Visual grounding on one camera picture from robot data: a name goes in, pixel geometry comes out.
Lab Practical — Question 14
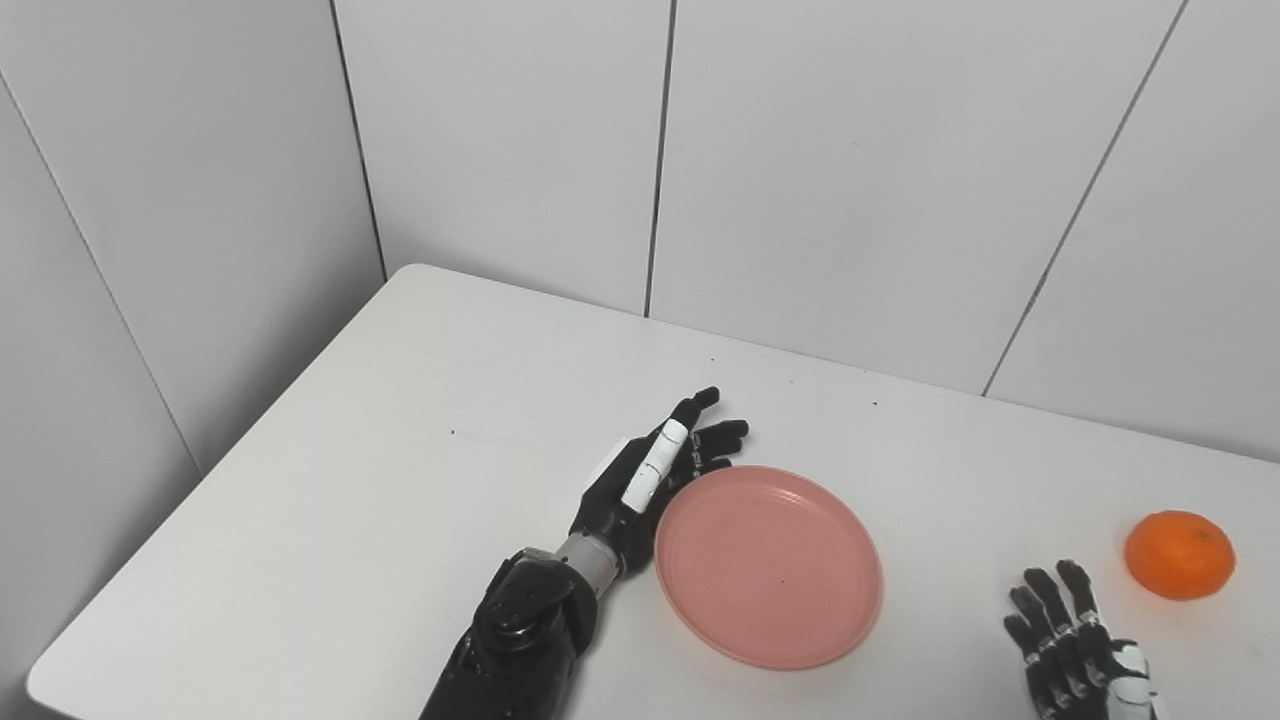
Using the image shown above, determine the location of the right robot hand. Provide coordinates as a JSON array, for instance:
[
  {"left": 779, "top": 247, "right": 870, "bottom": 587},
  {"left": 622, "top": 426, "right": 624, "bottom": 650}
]
[{"left": 1004, "top": 559, "right": 1171, "bottom": 720}]

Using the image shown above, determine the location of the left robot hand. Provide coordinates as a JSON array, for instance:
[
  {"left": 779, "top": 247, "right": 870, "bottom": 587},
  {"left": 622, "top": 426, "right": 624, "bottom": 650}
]
[{"left": 568, "top": 386, "right": 750, "bottom": 580}]

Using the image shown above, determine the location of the orange fruit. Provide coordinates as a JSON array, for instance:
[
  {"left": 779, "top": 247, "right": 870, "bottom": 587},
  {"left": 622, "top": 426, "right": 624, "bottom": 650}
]
[{"left": 1124, "top": 510, "right": 1237, "bottom": 602}]

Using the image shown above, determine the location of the pink plate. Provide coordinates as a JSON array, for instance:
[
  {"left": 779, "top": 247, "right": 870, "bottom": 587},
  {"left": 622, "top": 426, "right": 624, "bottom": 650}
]
[{"left": 654, "top": 465, "right": 884, "bottom": 671}]

